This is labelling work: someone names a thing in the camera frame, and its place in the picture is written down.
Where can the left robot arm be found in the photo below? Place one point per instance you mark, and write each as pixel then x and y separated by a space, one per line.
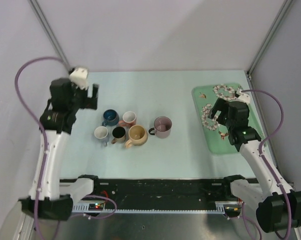
pixel 51 198

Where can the grey cable duct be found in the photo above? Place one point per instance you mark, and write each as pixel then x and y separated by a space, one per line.
pixel 81 208

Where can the small blue-grey cup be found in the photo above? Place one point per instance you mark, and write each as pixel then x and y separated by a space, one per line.
pixel 102 134

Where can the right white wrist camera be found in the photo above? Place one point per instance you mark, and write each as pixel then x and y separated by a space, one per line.
pixel 242 96

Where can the aluminium frame post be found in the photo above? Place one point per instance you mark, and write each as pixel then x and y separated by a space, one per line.
pixel 271 33
pixel 43 21

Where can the mauve upside-down mug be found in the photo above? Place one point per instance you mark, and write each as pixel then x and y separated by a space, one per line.
pixel 161 127

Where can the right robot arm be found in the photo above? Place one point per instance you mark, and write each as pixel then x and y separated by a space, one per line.
pixel 277 206

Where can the blue mug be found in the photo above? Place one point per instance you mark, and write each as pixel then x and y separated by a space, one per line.
pixel 110 118

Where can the right aluminium frame post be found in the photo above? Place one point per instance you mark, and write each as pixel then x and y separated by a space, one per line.
pixel 271 33

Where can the left aluminium frame post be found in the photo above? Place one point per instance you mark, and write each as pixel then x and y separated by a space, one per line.
pixel 43 21

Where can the brown striped cup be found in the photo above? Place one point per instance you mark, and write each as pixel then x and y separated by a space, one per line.
pixel 119 135

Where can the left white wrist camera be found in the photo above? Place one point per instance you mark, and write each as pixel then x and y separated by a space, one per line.
pixel 79 78

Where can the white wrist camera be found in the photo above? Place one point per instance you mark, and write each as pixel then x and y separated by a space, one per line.
pixel 242 96
pixel 79 78

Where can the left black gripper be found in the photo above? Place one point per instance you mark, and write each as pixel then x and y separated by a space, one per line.
pixel 90 102

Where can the tan ceramic teapot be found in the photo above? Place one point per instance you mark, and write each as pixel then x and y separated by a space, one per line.
pixel 137 136

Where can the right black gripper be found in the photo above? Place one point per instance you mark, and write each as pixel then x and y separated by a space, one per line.
pixel 221 105

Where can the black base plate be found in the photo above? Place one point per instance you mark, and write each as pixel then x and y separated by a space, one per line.
pixel 165 194

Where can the green floral tray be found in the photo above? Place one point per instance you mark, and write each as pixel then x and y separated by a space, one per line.
pixel 218 140

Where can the salmon pink mug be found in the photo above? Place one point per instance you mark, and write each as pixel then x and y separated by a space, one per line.
pixel 129 119

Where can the small circuit board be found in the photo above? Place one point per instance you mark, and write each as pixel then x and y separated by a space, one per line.
pixel 95 206

